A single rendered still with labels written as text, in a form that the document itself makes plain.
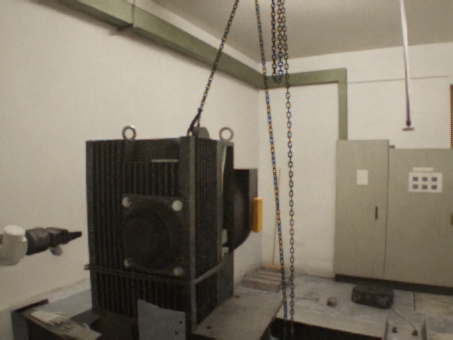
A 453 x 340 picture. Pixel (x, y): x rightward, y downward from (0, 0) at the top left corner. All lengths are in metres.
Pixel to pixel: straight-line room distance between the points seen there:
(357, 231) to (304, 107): 1.70
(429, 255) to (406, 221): 0.45
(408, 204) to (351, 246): 0.82
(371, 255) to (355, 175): 0.96
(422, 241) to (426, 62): 2.05
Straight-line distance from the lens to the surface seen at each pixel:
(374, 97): 4.28
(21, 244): 1.19
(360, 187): 4.01
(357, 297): 3.80
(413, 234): 4.05
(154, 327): 1.15
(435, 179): 3.99
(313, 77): 4.36
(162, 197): 1.18
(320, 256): 4.49
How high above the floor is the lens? 1.53
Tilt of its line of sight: 2 degrees down
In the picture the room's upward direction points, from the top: straight up
